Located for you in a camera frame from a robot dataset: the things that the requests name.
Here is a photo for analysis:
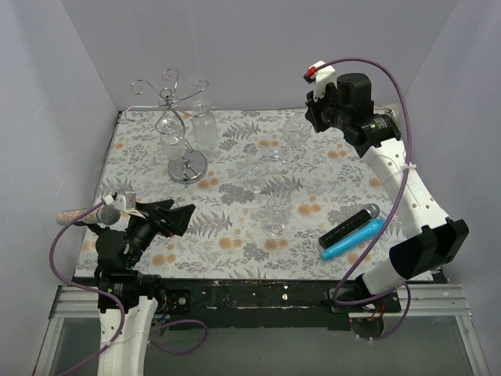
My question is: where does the patterned tumbler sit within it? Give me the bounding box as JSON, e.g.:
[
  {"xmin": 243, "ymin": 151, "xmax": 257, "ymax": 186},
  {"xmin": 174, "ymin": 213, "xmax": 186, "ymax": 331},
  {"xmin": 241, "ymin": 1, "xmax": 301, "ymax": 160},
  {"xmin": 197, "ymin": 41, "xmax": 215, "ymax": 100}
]
[
  {"xmin": 191, "ymin": 100, "xmax": 218, "ymax": 144},
  {"xmin": 160, "ymin": 117, "xmax": 186, "ymax": 161}
]

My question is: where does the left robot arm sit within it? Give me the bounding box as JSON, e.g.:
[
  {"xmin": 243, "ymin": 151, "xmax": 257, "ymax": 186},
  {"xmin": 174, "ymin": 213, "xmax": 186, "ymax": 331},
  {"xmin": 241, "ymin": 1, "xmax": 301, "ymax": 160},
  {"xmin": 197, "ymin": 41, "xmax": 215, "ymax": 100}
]
[{"xmin": 95, "ymin": 200, "xmax": 196, "ymax": 375}]

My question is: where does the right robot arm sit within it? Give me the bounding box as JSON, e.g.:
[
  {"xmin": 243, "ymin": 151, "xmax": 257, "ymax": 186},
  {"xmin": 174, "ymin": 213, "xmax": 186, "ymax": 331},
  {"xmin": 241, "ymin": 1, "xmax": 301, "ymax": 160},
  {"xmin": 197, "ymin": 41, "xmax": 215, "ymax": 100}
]
[{"xmin": 305, "ymin": 67, "xmax": 469, "ymax": 312}]

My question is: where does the chrome wine glass rack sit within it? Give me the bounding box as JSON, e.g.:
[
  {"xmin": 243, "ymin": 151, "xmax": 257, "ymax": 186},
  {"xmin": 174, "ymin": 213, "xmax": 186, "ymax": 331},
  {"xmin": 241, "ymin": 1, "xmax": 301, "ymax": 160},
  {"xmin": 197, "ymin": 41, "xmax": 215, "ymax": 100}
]
[{"xmin": 124, "ymin": 68, "xmax": 209, "ymax": 185}]

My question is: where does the glitter microphone on stand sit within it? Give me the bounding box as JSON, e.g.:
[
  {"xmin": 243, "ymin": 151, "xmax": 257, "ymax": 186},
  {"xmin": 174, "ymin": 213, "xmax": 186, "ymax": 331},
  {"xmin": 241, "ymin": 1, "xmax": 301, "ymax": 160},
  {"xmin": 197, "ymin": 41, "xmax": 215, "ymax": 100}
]
[{"xmin": 56, "ymin": 205, "xmax": 121, "ymax": 226}]

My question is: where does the floral tablecloth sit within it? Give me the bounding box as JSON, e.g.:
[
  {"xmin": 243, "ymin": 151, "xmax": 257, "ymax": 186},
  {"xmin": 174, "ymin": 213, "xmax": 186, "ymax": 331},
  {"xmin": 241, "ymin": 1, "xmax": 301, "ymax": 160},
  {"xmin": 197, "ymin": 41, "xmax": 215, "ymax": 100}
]
[{"xmin": 98, "ymin": 110, "xmax": 404, "ymax": 280}]

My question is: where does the black microphone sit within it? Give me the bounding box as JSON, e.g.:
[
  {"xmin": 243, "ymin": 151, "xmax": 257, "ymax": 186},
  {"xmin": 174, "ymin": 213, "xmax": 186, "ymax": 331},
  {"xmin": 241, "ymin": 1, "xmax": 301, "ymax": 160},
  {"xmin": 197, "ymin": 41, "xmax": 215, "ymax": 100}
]
[{"xmin": 319, "ymin": 204, "xmax": 380, "ymax": 249}]

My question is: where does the blue toy microphone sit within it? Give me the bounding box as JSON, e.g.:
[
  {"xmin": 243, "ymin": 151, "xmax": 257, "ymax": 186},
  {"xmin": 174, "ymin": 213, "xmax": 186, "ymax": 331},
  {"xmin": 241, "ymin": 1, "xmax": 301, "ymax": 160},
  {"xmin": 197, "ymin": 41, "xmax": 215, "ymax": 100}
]
[{"xmin": 320, "ymin": 219, "xmax": 384, "ymax": 261}]

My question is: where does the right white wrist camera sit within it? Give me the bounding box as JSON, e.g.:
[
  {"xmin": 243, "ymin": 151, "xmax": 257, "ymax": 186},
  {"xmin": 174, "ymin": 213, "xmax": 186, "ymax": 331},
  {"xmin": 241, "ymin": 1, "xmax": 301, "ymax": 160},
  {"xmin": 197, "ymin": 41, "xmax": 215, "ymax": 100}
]
[{"xmin": 303, "ymin": 60, "xmax": 337, "ymax": 102}]

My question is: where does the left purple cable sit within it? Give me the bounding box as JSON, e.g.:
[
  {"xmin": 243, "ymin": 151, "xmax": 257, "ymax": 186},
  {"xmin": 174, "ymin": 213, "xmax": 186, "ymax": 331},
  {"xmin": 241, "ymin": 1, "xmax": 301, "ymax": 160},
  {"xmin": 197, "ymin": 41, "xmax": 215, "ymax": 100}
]
[{"xmin": 50, "ymin": 199, "xmax": 211, "ymax": 376}]

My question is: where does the purple cable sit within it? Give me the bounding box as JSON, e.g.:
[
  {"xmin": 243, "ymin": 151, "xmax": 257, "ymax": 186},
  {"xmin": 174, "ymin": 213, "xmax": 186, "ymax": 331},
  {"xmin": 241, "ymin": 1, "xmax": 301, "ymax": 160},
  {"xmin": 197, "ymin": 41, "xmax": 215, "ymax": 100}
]
[
  {"xmin": 319, "ymin": 57, "xmax": 412, "ymax": 342},
  {"xmin": 50, "ymin": 199, "xmax": 211, "ymax": 376}
]

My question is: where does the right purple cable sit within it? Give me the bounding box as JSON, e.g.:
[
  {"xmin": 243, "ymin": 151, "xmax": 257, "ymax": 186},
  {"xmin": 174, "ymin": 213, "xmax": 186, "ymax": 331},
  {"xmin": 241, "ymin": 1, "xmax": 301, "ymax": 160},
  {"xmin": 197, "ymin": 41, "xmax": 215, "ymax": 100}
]
[{"xmin": 319, "ymin": 57, "xmax": 412, "ymax": 342}]

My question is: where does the black table front rail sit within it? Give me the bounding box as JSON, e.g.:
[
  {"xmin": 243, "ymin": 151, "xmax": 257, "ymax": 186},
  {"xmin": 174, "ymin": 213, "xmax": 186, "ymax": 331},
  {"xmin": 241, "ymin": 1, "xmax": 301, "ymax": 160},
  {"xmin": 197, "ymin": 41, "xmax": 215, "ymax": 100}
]
[{"xmin": 70, "ymin": 277, "xmax": 400, "ymax": 334}]

